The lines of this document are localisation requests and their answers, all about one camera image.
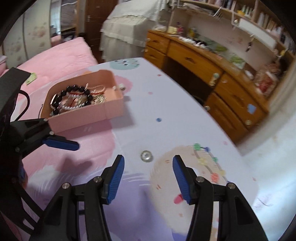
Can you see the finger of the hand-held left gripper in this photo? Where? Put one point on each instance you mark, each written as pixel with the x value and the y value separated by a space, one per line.
pixel 22 172
pixel 62 143

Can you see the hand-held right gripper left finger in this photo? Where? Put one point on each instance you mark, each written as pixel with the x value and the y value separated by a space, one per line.
pixel 114 180

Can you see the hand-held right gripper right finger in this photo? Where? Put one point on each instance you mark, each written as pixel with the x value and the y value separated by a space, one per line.
pixel 182 180

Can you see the round rhinestone brooch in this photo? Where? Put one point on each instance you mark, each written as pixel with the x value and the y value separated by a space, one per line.
pixel 146 156

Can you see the pink storage box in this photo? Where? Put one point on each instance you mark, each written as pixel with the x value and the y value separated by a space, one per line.
pixel 92 113

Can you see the green card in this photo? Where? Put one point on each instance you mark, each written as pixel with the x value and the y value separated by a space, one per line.
pixel 31 78

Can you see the cartoon printed tablecloth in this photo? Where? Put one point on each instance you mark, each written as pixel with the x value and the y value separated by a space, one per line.
pixel 161 104

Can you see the pink bed sheet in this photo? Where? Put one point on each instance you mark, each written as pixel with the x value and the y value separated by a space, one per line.
pixel 57 58

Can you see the white floral curtain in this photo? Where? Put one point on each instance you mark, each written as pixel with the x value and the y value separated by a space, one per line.
pixel 272 173

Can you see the white floral wardrobe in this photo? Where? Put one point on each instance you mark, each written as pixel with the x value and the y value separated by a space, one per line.
pixel 32 34

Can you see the white drawer charm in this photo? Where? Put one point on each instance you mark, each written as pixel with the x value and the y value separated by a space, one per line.
pixel 214 78

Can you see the wooden desk with drawers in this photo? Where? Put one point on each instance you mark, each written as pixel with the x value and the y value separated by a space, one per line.
pixel 196 62

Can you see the brown wooden door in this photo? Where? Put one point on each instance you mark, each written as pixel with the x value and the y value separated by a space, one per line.
pixel 94 27

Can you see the red printed cup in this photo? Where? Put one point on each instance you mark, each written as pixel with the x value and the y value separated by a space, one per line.
pixel 266 84

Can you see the lace covered furniture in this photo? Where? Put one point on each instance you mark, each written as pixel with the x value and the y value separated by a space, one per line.
pixel 129 27

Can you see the cream mug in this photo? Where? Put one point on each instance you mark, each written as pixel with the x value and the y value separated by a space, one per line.
pixel 172 29

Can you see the white hanging tray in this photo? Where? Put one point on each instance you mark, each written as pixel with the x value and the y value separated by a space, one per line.
pixel 256 32

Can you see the row of books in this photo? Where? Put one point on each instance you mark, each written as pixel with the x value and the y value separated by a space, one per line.
pixel 275 27

